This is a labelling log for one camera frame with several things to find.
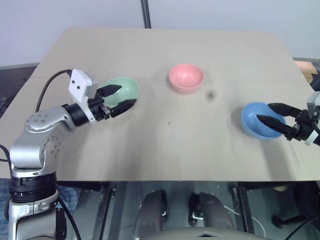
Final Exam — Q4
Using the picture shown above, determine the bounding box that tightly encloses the dark rounded robot leg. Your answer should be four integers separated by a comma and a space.
136, 189, 168, 236
187, 191, 236, 233

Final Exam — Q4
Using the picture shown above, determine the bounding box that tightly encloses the pink bowl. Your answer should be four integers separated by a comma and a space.
168, 63, 205, 95

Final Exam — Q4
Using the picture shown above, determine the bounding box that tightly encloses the orange object at table edge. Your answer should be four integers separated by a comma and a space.
294, 59, 316, 83

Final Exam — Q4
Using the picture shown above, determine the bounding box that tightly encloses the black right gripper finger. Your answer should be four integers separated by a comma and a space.
256, 114, 294, 138
268, 102, 303, 118

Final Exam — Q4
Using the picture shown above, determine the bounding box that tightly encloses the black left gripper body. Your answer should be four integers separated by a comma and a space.
87, 87, 112, 122

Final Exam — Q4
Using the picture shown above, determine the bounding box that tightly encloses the blue bowl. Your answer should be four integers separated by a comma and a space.
241, 101, 287, 140

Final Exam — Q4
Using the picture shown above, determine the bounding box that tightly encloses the black table frame leg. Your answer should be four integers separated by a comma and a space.
234, 181, 256, 240
91, 181, 118, 240

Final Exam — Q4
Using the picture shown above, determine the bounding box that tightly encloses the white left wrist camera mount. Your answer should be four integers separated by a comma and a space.
68, 69, 100, 126

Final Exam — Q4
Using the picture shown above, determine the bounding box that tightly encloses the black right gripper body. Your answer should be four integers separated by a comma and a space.
284, 109, 319, 143

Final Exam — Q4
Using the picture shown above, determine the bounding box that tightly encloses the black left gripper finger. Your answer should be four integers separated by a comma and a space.
109, 98, 138, 119
101, 84, 123, 98

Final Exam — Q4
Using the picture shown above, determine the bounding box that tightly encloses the dark vertical pole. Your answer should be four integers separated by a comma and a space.
139, 0, 153, 29

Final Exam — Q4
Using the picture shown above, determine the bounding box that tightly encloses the green bowl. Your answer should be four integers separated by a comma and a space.
102, 76, 140, 108

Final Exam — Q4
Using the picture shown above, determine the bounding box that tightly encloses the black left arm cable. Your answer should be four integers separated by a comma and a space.
35, 69, 73, 113

